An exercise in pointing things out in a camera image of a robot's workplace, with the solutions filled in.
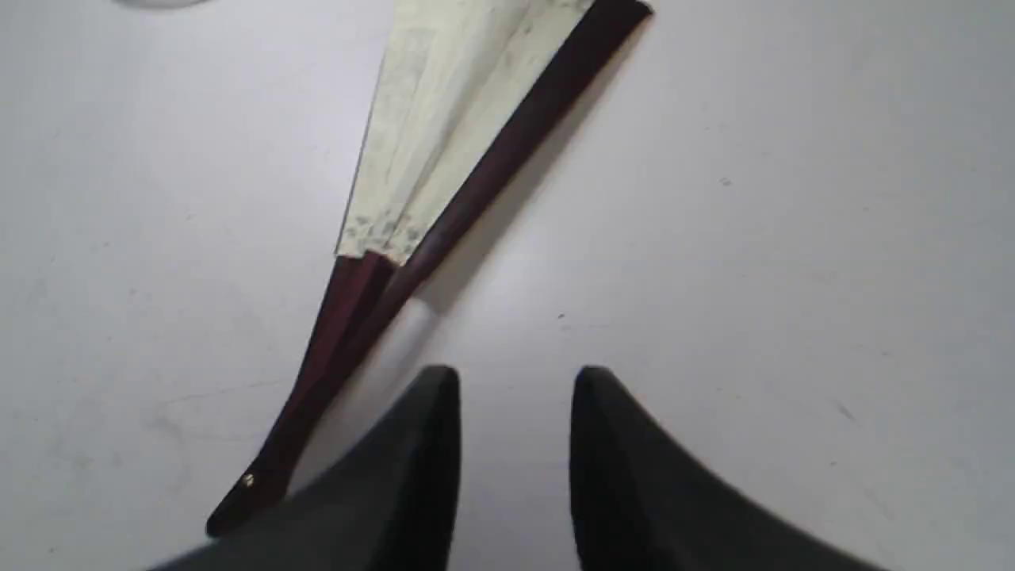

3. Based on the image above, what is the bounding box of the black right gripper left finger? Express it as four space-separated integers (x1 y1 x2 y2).
162 366 462 570

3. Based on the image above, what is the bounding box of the cream paper folding fan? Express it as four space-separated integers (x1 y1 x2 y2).
205 1 653 538

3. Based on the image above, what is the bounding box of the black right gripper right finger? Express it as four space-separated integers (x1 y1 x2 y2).
569 366 875 570

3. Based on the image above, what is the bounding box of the white desk lamp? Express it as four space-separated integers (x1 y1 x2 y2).
115 0 207 11

